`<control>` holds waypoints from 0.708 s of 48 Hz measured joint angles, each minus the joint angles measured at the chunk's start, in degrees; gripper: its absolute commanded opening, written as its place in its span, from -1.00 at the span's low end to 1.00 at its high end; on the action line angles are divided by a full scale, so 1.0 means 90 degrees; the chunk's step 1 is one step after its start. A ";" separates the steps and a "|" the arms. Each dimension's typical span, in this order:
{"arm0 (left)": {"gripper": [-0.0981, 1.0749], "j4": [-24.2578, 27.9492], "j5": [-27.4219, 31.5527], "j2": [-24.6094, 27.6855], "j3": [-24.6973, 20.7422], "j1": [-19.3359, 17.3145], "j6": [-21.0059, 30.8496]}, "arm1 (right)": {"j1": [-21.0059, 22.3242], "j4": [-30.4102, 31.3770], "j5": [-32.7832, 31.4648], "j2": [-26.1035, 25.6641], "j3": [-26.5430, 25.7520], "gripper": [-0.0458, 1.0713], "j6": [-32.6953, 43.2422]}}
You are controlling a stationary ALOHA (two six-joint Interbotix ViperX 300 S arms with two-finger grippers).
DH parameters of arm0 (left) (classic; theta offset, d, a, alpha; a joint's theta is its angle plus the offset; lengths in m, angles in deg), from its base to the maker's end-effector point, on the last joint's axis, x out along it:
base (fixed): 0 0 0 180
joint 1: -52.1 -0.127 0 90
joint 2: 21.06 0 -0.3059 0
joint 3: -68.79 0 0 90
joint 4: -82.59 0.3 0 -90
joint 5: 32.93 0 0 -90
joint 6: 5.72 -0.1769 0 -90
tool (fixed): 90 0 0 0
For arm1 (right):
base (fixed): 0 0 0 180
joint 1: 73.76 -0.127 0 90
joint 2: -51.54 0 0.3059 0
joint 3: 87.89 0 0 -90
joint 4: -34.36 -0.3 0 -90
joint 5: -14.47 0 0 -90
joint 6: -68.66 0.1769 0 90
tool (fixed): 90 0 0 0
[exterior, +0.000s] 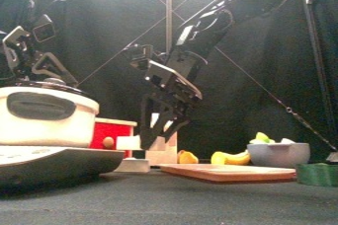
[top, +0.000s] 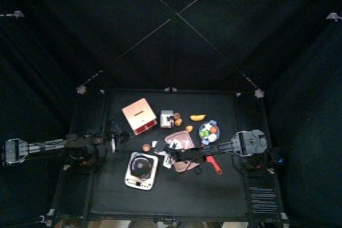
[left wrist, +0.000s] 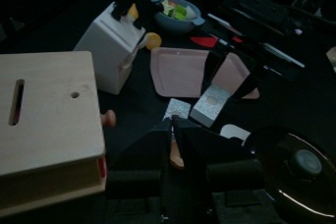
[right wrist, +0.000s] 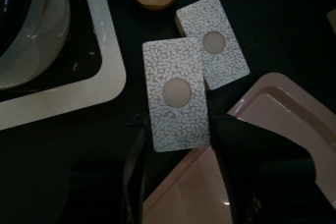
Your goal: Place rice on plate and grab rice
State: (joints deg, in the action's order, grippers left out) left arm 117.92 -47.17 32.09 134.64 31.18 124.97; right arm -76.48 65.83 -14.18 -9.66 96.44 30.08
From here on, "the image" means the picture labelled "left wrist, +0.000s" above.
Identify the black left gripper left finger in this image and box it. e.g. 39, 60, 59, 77
106, 118, 174, 224

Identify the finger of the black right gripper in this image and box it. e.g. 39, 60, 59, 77
234, 58, 263, 99
203, 50, 230, 88

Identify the red toy knife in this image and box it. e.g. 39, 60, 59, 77
190, 35, 243, 49

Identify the pink toy plate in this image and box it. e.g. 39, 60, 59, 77
150, 46, 262, 100

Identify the brown toy sausage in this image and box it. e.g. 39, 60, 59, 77
168, 129, 187, 170

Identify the round orange toy food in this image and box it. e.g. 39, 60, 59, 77
144, 31, 163, 51

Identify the red and cream box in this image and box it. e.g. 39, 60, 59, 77
0, 50, 119, 218

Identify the plain white rice block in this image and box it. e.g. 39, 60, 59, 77
219, 123, 252, 144

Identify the yellow toy food piece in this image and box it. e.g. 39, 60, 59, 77
126, 3, 140, 22

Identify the green toy vegetable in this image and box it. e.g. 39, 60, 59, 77
170, 4, 190, 20

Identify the small speckled white rice block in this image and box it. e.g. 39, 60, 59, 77
163, 97, 194, 122

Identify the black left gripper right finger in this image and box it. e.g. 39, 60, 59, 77
172, 115, 267, 224

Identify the grey toy utensil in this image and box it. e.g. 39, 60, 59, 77
119, 33, 152, 72

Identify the black pot with lid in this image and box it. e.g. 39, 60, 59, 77
244, 126, 336, 224

